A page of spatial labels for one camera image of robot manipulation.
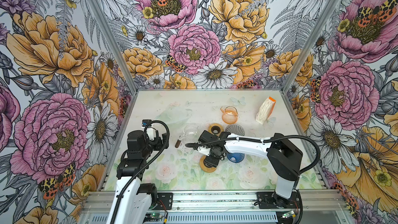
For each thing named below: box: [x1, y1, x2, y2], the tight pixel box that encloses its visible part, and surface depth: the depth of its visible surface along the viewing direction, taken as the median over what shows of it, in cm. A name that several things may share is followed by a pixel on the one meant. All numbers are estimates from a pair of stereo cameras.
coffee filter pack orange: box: [255, 96, 277, 125], surface depth 102 cm
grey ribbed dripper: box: [224, 123, 246, 137], surface depth 94 cm
